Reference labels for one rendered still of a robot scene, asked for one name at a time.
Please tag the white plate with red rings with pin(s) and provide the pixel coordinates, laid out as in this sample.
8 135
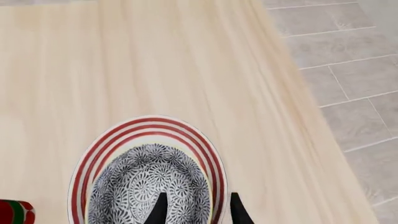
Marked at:
199 142

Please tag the black patterned bowl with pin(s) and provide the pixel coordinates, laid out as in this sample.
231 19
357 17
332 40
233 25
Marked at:
149 186

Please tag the red and green tin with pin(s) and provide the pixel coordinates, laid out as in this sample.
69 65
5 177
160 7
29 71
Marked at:
15 212

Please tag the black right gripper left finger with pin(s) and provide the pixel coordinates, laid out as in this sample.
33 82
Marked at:
159 213

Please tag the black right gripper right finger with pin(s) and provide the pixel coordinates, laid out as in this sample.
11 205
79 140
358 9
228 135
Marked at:
238 211

